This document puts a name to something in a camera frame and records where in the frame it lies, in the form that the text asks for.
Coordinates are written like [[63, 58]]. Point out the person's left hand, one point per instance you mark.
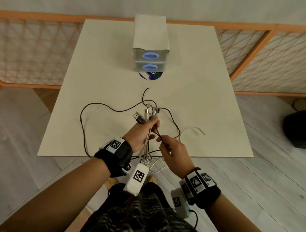
[[139, 136]]

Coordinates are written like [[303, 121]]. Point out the person's right hand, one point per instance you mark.
[[177, 156]]

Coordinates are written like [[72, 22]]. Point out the person's left thumb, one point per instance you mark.
[[149, 121]]

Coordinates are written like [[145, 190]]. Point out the person's right thumb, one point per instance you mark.
[[160, 143]]

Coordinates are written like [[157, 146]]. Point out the person's left forearm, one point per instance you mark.
[[55, 198]]

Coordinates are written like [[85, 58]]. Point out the person's right forearm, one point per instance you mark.
[[233, 215]]

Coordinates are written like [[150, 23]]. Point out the tan slipper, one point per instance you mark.
[[111, 183], [152, 179]]

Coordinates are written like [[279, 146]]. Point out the round blue sticker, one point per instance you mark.
[[151, 75]]

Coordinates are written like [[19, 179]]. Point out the cream table cover sheet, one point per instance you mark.
[[114, 71]]

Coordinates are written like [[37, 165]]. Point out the dark patterned garment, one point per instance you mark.
[[133, 215]]

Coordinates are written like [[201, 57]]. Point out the white two-drawer storage unit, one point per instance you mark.
[[150, 33]]

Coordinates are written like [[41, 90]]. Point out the wooden lattice fence panel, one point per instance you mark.
[[33, 47], [277, 67], [241, 47]]

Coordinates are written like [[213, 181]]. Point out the black bulky object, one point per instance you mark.
[[295, 130]]

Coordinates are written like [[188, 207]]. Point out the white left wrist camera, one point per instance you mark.
[[136, 179]]

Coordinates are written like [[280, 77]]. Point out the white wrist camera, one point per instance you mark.
[[179, 199], [136, 179]]

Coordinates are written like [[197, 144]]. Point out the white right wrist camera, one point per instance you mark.
[[179, 199]]

